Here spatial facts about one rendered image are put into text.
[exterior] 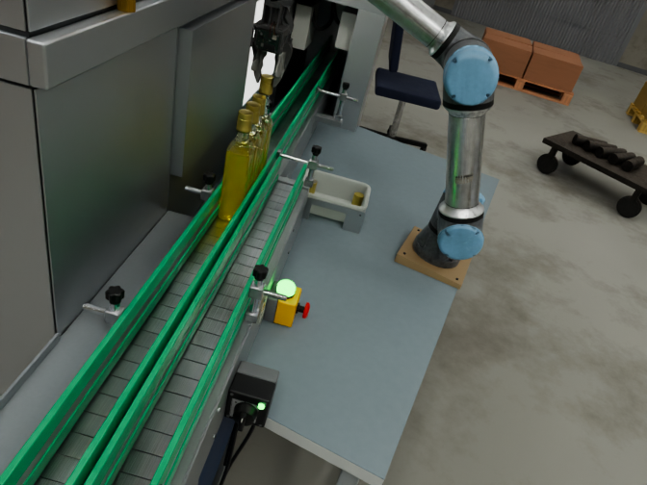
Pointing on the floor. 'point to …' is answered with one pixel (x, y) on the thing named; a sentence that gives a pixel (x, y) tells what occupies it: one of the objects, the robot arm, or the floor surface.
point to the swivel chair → (403, 89)
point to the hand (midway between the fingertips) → (267, 79)
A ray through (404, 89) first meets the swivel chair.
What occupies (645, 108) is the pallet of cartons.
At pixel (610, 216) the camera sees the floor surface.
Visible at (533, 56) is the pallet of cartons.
